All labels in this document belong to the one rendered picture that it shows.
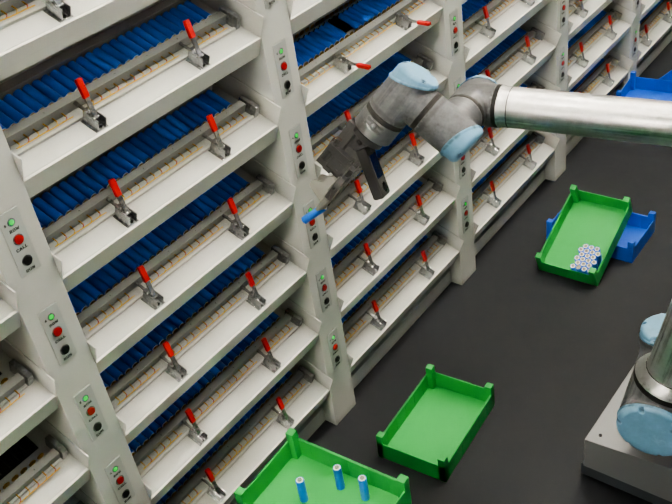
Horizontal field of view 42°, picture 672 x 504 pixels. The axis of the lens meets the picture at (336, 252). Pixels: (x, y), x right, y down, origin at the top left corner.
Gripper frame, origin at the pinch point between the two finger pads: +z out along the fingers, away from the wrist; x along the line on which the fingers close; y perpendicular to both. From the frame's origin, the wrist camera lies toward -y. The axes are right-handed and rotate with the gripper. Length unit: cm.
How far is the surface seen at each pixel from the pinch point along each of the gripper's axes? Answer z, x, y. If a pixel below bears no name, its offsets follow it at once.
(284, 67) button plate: -17.3, -1.8, 25.6
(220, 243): 17.3, 12.2, 11.1
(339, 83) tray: -14.9, -22.5, 18.2
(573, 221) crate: 3, -119, -54
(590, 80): -20, -196, -28
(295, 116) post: -8.3, -6.7, 18.5
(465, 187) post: 8, -88, -20
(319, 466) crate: 38, 19, -37
